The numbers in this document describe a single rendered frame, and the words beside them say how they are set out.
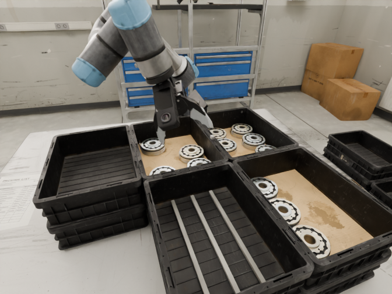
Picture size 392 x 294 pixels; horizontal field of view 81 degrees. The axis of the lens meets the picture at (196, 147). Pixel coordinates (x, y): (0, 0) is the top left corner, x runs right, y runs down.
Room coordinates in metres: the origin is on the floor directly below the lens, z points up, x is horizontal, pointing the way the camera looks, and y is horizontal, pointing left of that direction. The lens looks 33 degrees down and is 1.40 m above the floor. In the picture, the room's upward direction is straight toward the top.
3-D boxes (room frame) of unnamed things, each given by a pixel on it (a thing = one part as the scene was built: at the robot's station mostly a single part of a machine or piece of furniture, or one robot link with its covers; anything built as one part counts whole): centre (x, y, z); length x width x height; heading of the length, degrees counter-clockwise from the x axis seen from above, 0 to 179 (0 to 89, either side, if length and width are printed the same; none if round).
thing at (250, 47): (2.77, 0.07, 0.91); 1.70 x 0.10 x 0.05; 104
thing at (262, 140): (0.90, -0.26, 0.86); 0.10 x 0.10 x 0.01
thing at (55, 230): (0.68, 0.37, 0.76); 0.40 x 0.30 x 0.12; 20
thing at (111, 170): (0.68, 0.37, 0.87); 0.40 x 0.30 x 0.11; 20
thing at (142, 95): (2.65, 0.45, 0.60); 0.72 x 0.03 x 0.56; 104
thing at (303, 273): (0.40, -0.04, 0.92); 0.40 x 0.30 x 0.02; 20
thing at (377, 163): (1.26, -1.12, 0.37); 0.40 x 0.30 x 0.45; 14
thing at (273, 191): (0.58, -0.23, 0.86); 0.10 x 0.10 x 0.01
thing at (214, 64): (2.84, -0.33, 0.60); 0.72 x 0.03 x 0.56; 104
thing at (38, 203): (0.68, 0.37, 0.92); 0.40 x 0.30 x 0.02; 20
